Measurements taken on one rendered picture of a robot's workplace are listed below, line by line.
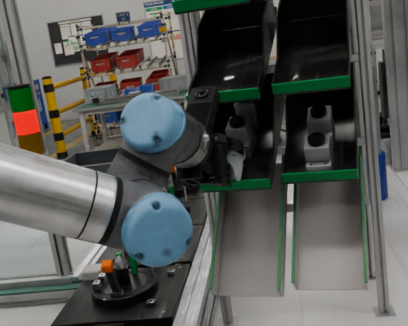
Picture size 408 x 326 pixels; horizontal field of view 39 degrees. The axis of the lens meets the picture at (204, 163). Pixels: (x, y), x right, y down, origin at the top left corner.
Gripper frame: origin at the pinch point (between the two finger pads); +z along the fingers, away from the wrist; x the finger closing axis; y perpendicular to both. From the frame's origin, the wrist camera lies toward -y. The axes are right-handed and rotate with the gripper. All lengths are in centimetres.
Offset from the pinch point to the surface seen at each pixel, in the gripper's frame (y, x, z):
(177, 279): 22.2, -16.3, 18.7
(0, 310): 29, -59, 17
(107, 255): 17, -40, 31
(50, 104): -204, -407, 550
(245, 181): 5.0, 3.7, -0.4
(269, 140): -4.4, 6.2, 9.9
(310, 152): 0.5, 15.3, 0.3
